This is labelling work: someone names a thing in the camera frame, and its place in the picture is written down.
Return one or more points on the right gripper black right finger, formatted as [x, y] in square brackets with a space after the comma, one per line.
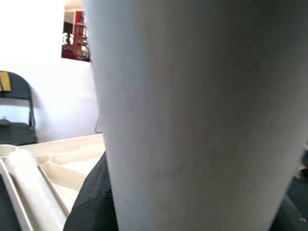
[297, 214]

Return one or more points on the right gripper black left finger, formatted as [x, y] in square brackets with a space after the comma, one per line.
[93, 207]

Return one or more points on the white plastic children table top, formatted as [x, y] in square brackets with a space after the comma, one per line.
[72, 168]

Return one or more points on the black metal folding chair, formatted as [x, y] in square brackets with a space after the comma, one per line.
[21, 96]

